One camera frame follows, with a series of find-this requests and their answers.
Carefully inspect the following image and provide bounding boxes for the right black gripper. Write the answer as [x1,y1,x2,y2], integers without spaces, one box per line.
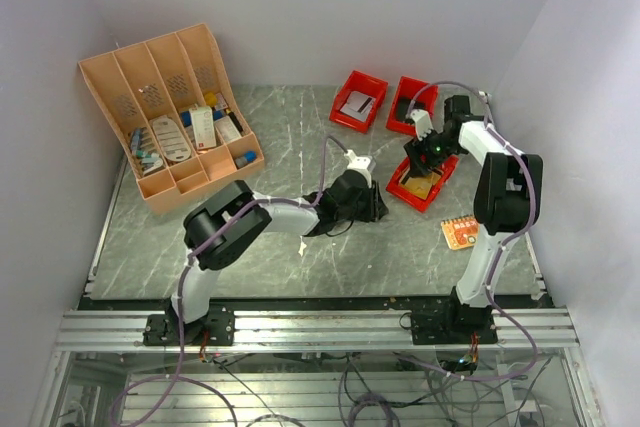
[404,126,462,177]

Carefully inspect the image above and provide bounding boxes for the red bin with gold cards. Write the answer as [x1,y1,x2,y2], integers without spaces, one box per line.
[386,155,459,213]

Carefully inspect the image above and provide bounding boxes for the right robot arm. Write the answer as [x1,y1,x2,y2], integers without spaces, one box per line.
[405,96,543,343]

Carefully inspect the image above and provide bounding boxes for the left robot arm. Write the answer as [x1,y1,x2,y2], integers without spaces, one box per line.
[167,169,389,344]

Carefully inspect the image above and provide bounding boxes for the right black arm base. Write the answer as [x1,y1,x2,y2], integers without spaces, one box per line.
[399,304,498,345]

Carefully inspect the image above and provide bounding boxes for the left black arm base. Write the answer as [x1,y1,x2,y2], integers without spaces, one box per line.
[143,306,235,347]

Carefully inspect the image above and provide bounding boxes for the red bin with black cards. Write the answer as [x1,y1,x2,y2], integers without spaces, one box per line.
[386,76,438,136]

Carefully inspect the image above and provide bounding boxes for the black cards stack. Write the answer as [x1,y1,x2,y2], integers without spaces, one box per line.
[394,97,425,122]

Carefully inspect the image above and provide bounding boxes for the white cards stack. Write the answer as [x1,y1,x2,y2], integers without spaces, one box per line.
[340,91,375,122]

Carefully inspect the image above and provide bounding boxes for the red bin with white cards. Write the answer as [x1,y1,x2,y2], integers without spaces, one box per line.
[329,70,388,133]

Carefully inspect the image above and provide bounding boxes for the orange spiral notebook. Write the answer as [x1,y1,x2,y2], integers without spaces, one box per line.
[441,215,478,251]

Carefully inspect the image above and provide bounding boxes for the blue capped bottle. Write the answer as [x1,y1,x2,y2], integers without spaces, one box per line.
[234,150,257,169]

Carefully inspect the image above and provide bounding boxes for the white small box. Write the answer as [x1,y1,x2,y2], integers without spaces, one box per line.
[214,116,242,143]

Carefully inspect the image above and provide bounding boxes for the white red box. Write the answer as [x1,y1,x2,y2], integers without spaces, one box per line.
[189,105,217,151]

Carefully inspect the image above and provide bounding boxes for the yellow small item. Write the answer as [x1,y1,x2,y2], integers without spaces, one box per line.
[203,92,221,108]

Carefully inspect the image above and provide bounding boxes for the white oval remote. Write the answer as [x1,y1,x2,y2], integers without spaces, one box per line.
[150,115,191,163]

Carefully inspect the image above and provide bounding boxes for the orange desk organizer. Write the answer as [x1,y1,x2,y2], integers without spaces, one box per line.
[79,24,265,213]

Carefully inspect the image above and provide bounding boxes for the pens bundle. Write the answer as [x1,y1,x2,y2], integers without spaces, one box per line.
[130,127,164,177]

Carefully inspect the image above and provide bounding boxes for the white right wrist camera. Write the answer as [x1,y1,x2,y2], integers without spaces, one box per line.
[409,109,434,140]

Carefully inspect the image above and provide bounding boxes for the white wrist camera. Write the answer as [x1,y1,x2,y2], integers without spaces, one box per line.
[409,109,434,140]
[344,149,376,182]

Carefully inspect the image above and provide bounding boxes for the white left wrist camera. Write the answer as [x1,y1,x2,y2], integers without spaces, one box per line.
[344,149,376,182]

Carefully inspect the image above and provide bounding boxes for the loose cables under table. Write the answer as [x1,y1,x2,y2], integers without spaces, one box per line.
[109,341,551,427]

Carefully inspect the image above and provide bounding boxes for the aluminium rail frame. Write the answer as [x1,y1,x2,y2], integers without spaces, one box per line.
[30,308,604,426]

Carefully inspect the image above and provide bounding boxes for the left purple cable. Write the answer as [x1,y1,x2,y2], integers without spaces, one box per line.
[109,134,354,427]

